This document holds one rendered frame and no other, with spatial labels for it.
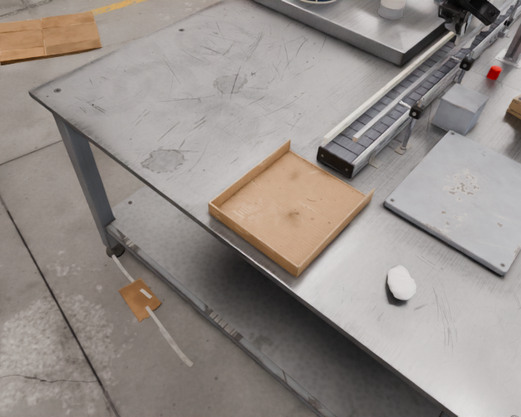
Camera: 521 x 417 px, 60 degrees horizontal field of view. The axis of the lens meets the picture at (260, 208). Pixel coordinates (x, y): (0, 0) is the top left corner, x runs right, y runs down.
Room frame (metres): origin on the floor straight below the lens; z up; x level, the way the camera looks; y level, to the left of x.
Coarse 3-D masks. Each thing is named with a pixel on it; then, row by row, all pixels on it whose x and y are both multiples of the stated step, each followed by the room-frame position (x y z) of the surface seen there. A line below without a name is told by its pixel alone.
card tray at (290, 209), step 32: (288, 160) 0.85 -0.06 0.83; (224, 192) 0.69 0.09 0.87; (256, 192) 0.73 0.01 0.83; (288, 192) 0.74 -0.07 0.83; (320, 192) 0.74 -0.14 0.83; (352, 192) 0.75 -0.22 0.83; (224, 224) 0.63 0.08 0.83; (256, 224) 0.63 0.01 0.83; (288, 224) 0.64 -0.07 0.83; (320, 224) 0.64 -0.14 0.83; (288, 256) 0.55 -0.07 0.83
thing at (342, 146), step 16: (480, 32) 1.50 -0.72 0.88; (448, 48) 1.38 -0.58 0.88; (432, 64) 1.28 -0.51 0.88; (448, 64) 1.28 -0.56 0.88; (432, 80) 1.19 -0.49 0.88; (384, 96) 1.09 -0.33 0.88; (416, 96) 1.10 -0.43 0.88; (368, 112) 1.01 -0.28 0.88; (400, 112) 1.02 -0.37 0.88; (352, 128) 0.94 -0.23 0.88; (384, 128) 0.95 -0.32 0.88; (336, 144) 0.87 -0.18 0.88; (352, 144) 0.87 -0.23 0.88; (368, 144) 0.88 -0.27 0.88; (352, 160) 0.82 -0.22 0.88
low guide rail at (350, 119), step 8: (440, 40) 1.36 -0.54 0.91; (448, 40) 1.40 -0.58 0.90; (432, 48) 1.31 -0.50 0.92; (424, 56) 1.26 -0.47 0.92; (416, 64) 1.21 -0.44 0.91; (408, 72) 1.18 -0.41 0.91; (392, 80) 1.12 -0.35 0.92; (400, 80) 1.14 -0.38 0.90; (384, 88) 1.08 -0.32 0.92; (392, 88) 1.11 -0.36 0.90; (376, 96) 1.04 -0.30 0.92; (368, 104) 1.00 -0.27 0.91; (360, 112) 0.97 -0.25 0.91; (344, 120) 0.93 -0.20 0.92; (352, 120) 0.94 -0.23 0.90; (336, 128) 0.89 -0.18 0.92; (344, 128) 0.91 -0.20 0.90; (328, 136) 0.86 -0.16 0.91; (336, 136) 0.88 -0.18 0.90
